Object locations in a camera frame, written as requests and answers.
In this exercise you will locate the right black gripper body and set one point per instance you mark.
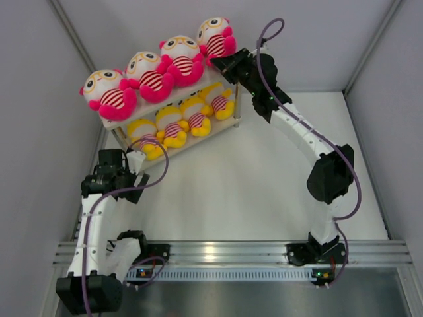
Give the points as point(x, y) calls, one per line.
point(238, 73)

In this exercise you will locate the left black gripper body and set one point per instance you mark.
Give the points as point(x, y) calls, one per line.
point(127, 177)

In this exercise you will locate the pink plush toy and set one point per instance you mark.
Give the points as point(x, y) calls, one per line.
point(215, 39)
point(109, 93)
point(183, 60)
point(146, 74)

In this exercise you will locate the yellow plush toy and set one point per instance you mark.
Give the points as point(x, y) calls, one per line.
point(172, 129)
point(216, 97)
point(196, 112)
point(142, 134)

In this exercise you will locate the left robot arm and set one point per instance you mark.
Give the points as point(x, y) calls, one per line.
point(106, 247)

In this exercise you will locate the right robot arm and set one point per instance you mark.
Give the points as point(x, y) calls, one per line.
point(330, 176)

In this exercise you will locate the white two-tier shelf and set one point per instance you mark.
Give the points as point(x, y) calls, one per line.
point(145, 110)

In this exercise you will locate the yellow plush toy on shelf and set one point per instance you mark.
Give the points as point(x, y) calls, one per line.
point(216, 97)

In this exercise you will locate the left black connector board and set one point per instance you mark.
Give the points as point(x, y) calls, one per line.
point(138, 277)

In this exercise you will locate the black connector with led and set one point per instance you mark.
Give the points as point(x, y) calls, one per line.
point(322, 277)

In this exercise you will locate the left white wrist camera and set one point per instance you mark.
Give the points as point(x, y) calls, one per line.
point(135, 161)

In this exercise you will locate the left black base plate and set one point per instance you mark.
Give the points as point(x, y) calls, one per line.
point(162, 250)

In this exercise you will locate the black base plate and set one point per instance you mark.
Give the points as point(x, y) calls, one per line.
point(301, 254)
point(162, 250)

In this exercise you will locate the aluminium rail frame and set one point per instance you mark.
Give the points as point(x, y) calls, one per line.
point(252, 261)

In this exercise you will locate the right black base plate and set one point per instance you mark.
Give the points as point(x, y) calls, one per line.
point(301, 254)

